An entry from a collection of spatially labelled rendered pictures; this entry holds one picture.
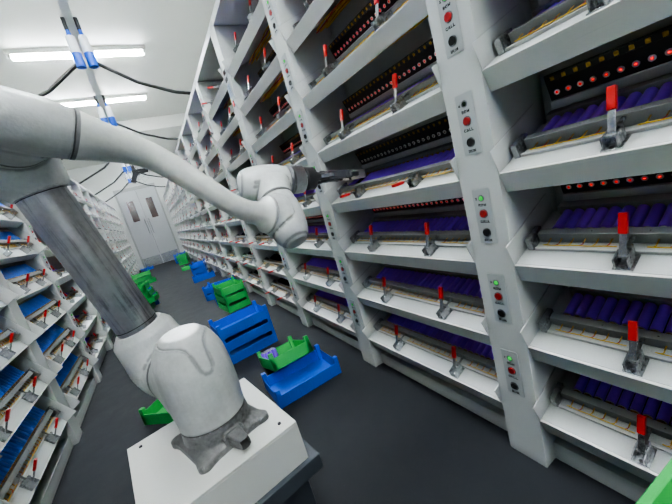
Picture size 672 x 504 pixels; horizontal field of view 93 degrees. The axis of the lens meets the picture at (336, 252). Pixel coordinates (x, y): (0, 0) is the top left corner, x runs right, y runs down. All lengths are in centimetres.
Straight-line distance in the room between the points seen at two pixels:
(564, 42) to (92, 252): 100
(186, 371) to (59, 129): 52
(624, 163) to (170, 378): 90
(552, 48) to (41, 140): 89
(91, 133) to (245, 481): 77
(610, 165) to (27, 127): 97
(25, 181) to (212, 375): 56
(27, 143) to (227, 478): 73
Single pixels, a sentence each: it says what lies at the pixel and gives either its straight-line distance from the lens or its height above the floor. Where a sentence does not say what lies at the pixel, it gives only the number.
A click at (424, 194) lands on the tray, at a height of 71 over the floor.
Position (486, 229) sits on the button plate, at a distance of 78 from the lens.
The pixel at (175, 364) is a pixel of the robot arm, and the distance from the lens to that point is 79.
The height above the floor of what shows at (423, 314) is 34.
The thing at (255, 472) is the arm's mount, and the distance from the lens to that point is 85.
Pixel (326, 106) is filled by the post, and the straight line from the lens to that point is 135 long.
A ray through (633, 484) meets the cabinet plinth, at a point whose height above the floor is 5.
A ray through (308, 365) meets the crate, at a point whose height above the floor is 0.
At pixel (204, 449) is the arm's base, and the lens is 87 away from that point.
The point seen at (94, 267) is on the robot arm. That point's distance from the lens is 93.
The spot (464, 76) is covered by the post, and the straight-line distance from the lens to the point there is 77.
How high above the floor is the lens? 80
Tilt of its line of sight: 11 degrees down
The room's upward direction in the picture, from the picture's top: 16 degrees counter-clockwise
